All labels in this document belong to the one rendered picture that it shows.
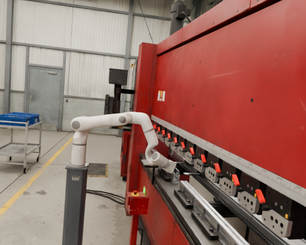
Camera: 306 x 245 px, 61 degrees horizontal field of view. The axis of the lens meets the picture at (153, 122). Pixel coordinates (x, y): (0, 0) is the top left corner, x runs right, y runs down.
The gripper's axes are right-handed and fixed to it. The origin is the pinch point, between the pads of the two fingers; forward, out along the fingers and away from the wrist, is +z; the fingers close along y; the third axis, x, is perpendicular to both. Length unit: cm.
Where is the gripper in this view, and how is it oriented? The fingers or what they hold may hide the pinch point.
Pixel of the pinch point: (175, 170)
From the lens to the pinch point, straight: 237.8
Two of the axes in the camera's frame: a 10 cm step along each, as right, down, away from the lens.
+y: 4.5, -8.6, 2.4
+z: 5.8, 4.9, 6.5
